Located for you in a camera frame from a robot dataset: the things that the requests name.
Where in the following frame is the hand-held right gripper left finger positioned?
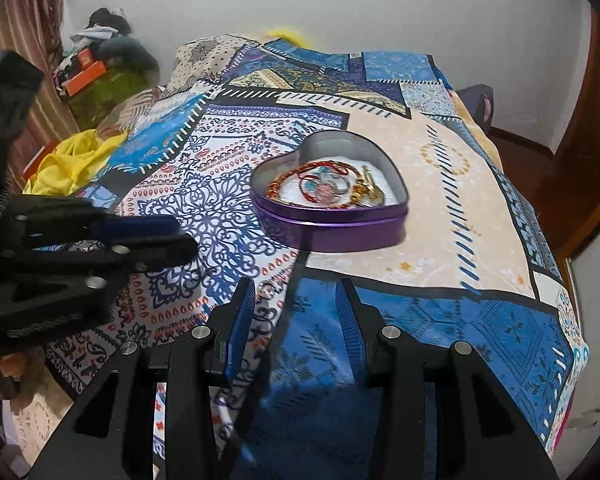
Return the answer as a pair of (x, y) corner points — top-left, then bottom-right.
(27, 277), (258, 480)

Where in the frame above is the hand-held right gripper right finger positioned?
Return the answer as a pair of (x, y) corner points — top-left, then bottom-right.
(335, 277), (556, 480)

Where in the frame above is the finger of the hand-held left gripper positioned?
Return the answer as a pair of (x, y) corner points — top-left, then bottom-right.
(10, 198), (182, 249)
(2, 235), (199, 287)

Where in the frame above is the purple heart-shaped tin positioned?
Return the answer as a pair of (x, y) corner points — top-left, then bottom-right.
(251, 130), (410, 253)

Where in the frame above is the gold chain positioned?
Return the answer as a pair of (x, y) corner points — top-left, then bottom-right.
(349, 165), (384, 207)

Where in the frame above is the red bead bracelet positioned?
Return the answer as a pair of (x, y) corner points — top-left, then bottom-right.
(266, 160), (362, 209)

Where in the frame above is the silver charm bracelet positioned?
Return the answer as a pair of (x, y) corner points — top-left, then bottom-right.
(300, 172), (354, 202)

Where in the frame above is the red box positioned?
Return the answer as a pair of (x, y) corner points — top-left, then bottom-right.
(22, 139), (61, 181)

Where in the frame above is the yellow blanket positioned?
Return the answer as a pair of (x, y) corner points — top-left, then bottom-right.
(22, 130), (129, 197)

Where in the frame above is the orange box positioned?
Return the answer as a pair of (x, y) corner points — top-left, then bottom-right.
(54, 50), (107, 97)

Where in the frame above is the brown striped curtain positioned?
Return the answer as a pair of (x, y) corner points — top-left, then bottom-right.
(0, 0), (82, 192)

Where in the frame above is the green patterned cloth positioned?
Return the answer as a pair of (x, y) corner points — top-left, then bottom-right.
(69, 67), (157, 132)

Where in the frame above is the striped orange brown quilt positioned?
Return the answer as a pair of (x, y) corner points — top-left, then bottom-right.
(100, 87), (167, 137)

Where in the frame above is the pile of clothes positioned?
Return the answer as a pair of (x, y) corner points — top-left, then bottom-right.
(69, 7), (162, 86)

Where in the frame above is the patchwork printed blanket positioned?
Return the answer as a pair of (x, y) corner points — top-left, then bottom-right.
(45, 34), (592, 480)

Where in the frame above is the beige lace cloth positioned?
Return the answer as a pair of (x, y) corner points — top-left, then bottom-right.
(9, 380), (82, 467)

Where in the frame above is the yellow fluffy object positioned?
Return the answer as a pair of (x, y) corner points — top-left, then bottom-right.
(265, 25), (312, 45)

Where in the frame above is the dark purple cloth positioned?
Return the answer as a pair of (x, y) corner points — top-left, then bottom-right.
(455, 85), (497, 134)

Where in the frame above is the brown wooden door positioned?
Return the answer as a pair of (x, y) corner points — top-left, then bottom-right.
(532, 5), (600, 263)

